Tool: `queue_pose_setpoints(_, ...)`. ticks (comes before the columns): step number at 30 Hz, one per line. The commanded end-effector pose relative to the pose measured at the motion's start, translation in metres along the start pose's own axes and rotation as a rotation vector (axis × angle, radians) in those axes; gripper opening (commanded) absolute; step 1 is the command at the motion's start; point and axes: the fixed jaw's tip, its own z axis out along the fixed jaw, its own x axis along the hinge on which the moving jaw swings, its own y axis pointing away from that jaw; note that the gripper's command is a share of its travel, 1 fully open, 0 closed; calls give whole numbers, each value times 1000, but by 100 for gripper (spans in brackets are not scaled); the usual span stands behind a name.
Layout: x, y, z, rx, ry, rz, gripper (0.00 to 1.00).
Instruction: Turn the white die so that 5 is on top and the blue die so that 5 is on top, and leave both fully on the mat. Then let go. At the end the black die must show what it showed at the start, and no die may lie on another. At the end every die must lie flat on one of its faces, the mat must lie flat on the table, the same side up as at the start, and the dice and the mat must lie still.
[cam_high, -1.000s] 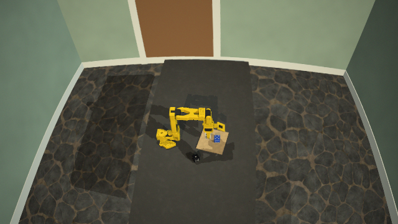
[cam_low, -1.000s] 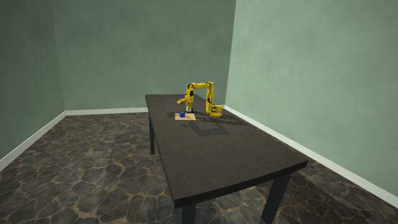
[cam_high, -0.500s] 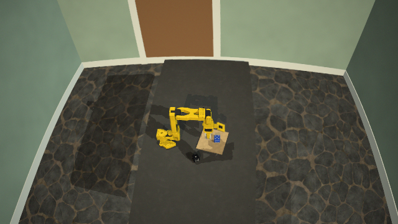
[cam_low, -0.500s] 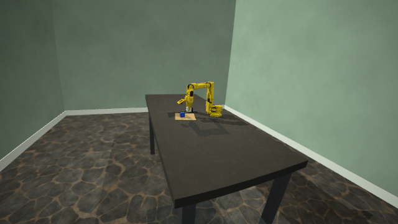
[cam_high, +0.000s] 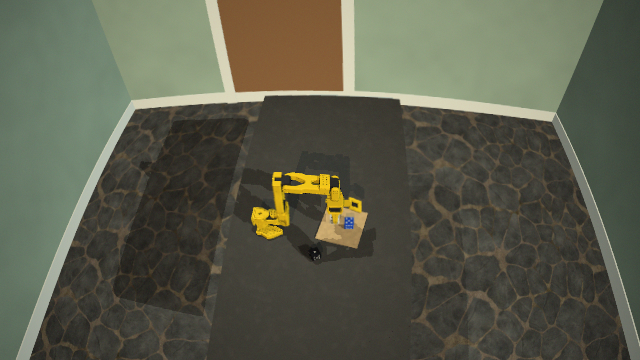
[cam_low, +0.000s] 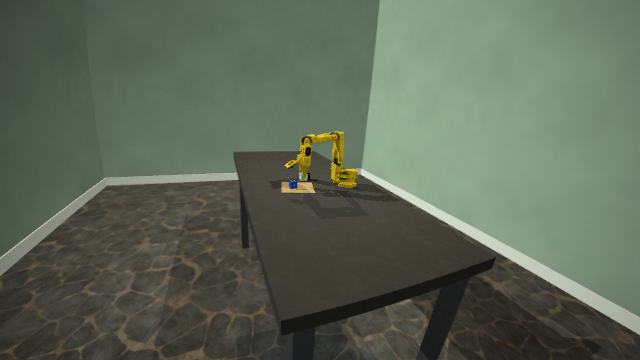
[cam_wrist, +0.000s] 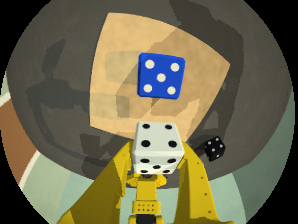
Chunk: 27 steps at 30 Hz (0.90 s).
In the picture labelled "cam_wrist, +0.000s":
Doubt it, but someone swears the blue die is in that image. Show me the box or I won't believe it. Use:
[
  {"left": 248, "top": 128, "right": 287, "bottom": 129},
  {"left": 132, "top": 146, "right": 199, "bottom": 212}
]
[{"left": 137, "top": 53, "right": 186, "bottom": 100}]

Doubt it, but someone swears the white die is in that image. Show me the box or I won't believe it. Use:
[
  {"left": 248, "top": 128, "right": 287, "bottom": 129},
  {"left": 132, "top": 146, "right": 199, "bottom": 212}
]
[{"left": 132, "top": 121, "right": 185, "bottom": 174}]

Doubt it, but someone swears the tan square mat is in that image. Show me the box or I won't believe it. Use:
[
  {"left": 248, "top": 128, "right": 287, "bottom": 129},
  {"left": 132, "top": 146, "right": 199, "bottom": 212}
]
[{"left": 90, "top": 13, "right": 230, "bottom": 142}]

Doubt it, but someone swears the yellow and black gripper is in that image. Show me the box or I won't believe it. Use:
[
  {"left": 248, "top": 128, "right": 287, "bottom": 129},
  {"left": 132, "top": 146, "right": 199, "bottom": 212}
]
[{"left": 56, "top": 141, "right": 235, "bottom": 224}]

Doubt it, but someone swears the black die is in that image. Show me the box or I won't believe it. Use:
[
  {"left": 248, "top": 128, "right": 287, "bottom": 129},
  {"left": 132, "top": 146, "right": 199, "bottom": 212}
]
[{"left": 205, "top": 136, "right": 226, "bottom": 162}]

